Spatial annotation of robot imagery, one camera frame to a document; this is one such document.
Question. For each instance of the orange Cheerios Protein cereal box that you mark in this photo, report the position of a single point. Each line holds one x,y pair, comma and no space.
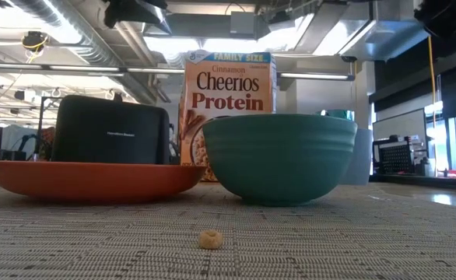
228,89

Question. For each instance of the pale blue cup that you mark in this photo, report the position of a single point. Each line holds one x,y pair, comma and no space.
362,155

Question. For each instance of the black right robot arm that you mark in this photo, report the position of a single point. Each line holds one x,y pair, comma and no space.
450,17

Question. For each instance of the teal green bowl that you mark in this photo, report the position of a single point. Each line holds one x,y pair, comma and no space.
278,159

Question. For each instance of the short ceiling light strip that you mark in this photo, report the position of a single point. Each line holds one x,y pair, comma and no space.
315,76

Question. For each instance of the grey ceiling box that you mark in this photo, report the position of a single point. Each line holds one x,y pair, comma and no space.
243,23

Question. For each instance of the black two-slot toaster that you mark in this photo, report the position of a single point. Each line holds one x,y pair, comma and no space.
107,132

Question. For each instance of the orange plate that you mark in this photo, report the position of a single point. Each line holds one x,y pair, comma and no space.
92,180

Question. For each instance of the grey woven placemat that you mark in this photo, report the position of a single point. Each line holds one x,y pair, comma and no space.
95,241

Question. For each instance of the long ceiling light strip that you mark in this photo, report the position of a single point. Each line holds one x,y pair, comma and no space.
76,68

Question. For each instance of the black pegboard rack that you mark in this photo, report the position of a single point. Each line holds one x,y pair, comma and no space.
397,157

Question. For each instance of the black counter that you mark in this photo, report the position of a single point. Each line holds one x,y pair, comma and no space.
426,180

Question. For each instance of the silver ribbed ceiling duct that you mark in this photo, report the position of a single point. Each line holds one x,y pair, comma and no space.
95,43

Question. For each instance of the grey wall panel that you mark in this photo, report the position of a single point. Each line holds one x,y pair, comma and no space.
401,124

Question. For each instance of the silver rectangular ceiling duct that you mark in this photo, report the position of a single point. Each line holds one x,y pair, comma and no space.
368,31

